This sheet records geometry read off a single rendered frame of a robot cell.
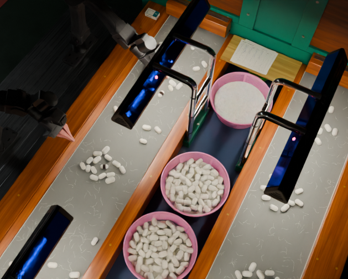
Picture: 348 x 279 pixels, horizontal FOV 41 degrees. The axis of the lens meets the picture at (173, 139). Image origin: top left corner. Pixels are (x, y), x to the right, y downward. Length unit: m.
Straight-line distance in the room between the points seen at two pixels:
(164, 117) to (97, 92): 0.30
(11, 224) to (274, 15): 1.32
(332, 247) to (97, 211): 0.87
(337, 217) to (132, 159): 0.81
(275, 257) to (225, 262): 0.18
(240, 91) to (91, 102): 0.65
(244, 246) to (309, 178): 0.39
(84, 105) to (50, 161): 0.28
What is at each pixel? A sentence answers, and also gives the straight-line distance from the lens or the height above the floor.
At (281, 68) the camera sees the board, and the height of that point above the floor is 0.78.
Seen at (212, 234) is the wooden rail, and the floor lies 0.76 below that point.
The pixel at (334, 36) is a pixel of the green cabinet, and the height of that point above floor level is 0.97.
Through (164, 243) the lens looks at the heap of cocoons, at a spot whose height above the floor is 0.74.
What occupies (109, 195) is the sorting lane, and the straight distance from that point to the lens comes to 1.81.
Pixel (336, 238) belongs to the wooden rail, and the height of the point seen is 0.76.
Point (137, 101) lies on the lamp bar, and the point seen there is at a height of 1.09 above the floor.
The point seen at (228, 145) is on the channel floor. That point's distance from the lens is 1.98.
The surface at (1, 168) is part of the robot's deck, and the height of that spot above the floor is 0.67.
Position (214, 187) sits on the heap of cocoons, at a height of 0.75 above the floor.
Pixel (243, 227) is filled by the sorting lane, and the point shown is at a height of 0.74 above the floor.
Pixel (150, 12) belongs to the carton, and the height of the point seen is 0.79.
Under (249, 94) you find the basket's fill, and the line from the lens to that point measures 2.06.
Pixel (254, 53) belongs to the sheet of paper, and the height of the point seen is 0.78.
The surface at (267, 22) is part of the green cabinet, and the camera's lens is 2.09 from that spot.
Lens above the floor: 2.42
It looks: 62 degrees down
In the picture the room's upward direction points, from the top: 3 degrees clockwise
